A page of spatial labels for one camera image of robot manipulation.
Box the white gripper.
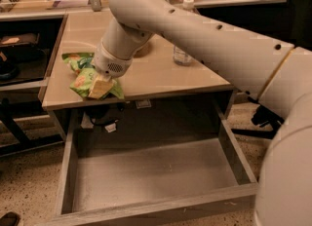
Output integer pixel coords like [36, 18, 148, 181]
[88, 43, 132, 99]

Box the green rice chip bag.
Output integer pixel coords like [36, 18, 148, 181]
[61, 53, 124, 99]

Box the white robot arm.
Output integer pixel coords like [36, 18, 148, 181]
[95, 0, 312, 226]

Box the wooden drawer cabinet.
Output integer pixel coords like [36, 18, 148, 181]
[37, 7, 248, 140]

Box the grey wooden open drawer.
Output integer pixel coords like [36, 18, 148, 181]
[40, 103, 257, 226]

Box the clear plastic water bottle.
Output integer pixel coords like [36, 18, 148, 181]
[173, 0, 194, 66]

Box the dark shoe tip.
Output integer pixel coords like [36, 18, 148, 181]
[0, 212, 20, 226]

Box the black office chair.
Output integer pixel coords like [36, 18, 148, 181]
[234, 0, 312, 140]

